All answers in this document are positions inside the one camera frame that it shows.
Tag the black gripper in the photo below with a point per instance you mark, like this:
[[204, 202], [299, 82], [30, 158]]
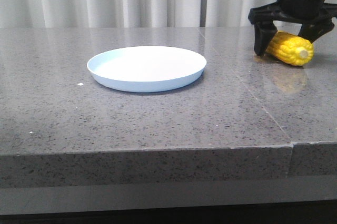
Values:
[[314, 15]]

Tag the light blue round plate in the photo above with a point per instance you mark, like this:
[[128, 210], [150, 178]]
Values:
[[147, 69]]

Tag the yellow corn cob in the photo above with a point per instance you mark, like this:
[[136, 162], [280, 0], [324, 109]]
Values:
[[290, 49]]

